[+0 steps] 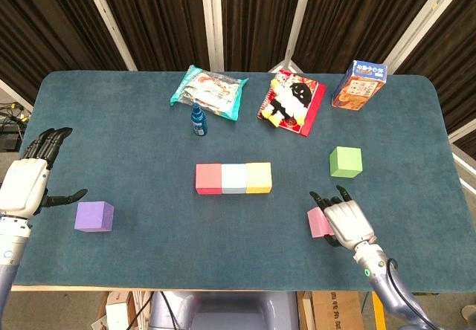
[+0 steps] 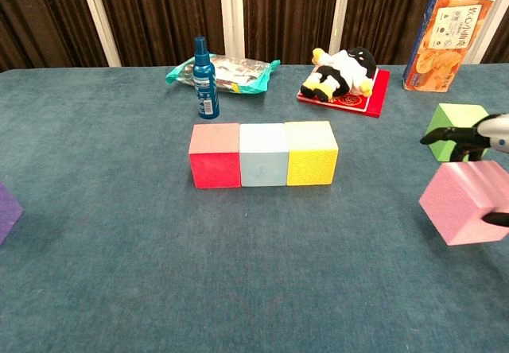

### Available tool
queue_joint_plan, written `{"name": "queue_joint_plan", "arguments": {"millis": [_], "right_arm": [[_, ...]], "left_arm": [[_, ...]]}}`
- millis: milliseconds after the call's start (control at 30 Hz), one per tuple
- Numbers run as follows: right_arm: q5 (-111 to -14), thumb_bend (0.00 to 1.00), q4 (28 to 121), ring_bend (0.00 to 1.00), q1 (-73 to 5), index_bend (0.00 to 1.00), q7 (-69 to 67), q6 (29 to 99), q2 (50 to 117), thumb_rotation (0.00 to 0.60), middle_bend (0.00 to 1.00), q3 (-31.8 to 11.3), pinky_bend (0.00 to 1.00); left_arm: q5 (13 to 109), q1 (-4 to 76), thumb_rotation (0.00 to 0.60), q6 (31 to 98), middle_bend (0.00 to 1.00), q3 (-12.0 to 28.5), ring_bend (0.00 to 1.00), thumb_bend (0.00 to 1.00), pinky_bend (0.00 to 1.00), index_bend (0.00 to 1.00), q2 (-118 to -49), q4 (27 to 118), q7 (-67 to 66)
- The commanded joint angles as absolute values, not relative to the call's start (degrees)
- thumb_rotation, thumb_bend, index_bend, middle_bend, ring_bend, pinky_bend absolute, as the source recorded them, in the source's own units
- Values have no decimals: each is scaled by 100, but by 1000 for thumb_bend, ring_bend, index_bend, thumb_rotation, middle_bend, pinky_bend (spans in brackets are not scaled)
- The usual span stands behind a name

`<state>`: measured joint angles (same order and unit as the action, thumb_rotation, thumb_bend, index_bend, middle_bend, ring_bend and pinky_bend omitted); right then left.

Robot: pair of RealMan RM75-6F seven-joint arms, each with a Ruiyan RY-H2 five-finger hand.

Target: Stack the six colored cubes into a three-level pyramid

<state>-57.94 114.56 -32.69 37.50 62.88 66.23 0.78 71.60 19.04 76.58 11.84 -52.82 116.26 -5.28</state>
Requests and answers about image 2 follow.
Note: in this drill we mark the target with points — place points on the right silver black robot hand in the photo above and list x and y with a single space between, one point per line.
493 134

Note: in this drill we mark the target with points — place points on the pink foam cube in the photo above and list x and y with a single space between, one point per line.
453 206

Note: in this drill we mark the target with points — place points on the yellow foam cube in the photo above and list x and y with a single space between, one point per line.
310 166

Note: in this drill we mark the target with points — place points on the red foam cube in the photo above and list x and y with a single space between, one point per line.
214 170

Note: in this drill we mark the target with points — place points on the green foam cube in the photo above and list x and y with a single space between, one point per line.
457 114

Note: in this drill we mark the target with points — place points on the blue orange biscuit box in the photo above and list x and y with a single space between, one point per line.
441 51

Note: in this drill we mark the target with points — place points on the flat red gift box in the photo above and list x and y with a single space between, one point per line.
378 98

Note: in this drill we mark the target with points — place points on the black white plush penguin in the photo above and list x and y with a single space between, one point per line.
346 70

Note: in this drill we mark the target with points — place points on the light blue foam cube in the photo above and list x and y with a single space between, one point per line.
262 168

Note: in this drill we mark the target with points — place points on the teal snack bag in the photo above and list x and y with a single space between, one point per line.
242 74

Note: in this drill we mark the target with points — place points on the teal table mat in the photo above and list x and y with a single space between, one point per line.
254 269

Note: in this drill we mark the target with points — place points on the blue spray bottle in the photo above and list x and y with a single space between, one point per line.
206 90

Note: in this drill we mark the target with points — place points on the dark brown curtain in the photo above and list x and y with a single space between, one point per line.
159 11

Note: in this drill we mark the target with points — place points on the purple foam cube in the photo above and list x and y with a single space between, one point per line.
8 214

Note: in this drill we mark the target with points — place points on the white frame post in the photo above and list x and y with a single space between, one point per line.
340 11
480 51
230 11
99 19

